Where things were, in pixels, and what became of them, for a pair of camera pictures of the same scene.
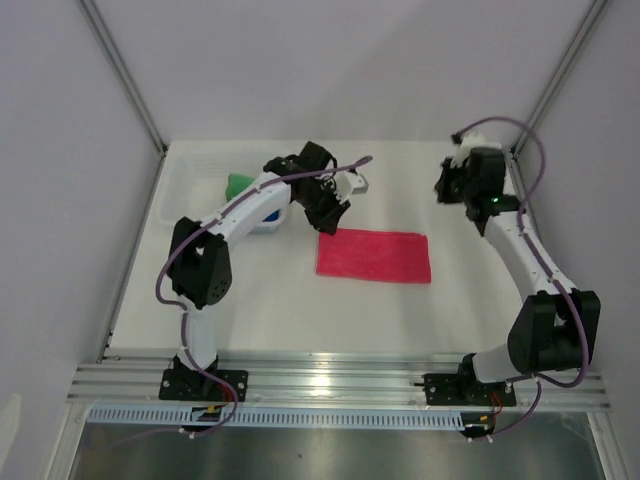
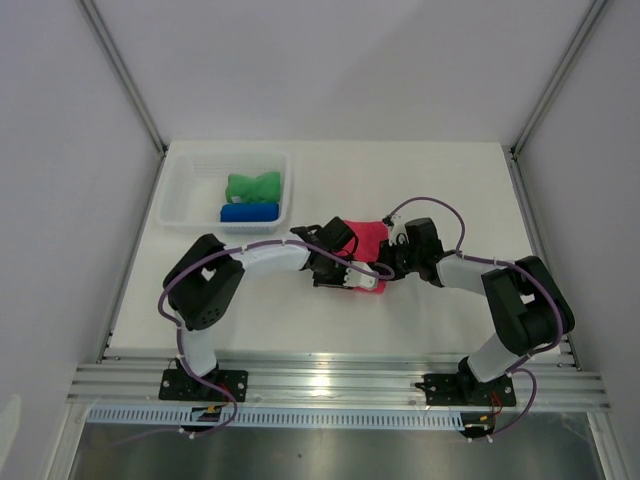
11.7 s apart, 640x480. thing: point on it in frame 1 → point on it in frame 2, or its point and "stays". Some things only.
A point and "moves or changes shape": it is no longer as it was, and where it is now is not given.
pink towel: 375,255 moves or changes shape
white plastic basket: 193,184 stays
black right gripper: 440,186 → 386,254
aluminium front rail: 319,382 stays
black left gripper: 328,222 → 320,282
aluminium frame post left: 109,45 stays
